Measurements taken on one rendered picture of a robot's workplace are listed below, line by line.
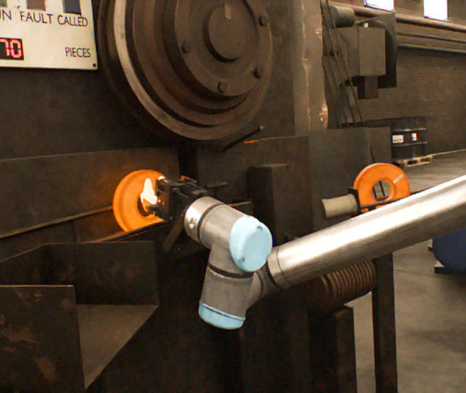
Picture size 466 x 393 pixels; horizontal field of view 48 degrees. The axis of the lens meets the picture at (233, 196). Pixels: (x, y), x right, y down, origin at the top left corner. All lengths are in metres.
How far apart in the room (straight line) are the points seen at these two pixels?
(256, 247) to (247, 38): 0.53
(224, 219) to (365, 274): 0.63
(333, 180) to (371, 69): 5.52
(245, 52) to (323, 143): 2.68
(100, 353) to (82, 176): 0.52
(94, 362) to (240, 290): 0.32
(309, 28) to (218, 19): 4.43
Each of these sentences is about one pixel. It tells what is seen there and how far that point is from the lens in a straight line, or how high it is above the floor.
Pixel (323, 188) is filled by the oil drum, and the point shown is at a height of 0.46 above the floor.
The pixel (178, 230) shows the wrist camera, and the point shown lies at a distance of 1.09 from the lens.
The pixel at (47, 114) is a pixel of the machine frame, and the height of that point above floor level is 0.96.
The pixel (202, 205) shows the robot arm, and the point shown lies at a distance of 1.01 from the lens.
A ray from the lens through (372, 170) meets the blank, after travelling 1.50.
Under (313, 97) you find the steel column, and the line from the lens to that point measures 5.55.
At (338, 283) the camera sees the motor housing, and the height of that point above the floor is 0.49.
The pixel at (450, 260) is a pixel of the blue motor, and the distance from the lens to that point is 3.20.
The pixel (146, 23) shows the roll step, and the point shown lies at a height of 1.14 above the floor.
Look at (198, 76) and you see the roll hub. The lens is 1.17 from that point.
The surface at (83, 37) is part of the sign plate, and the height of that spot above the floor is 1.13.
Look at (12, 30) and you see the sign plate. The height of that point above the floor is 1.13.
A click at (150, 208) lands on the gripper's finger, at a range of 1.13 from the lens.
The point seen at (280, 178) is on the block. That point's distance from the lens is 1.44.
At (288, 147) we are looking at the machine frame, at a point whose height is 0.84.
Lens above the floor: 0.89
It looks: 7 degrees down
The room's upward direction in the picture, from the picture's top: 4 degrees counter-clockwise
